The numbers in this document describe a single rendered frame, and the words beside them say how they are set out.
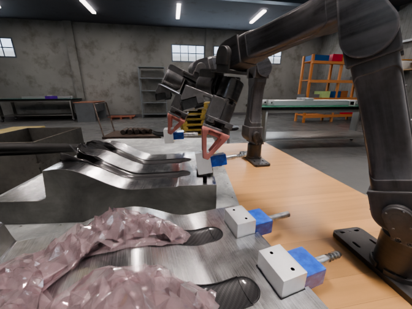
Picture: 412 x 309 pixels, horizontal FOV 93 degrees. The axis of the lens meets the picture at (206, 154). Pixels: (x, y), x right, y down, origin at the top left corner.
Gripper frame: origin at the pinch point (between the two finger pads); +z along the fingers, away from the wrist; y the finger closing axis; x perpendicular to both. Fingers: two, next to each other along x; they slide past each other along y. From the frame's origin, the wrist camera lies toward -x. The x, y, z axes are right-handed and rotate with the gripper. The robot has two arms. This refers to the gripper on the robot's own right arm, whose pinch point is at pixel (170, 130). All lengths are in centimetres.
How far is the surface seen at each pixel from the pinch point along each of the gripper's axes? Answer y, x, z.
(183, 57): -914, -106, -126
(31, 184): 27.8, -26.2, 22.5
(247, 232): 49, 20, -1
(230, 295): 59, 16, 2
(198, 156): 30.8, 9.4, -4.3
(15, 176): -113, -125, 137
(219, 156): 30.5, 14.2, -6.3
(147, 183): 33.7, 0.9, 6.3
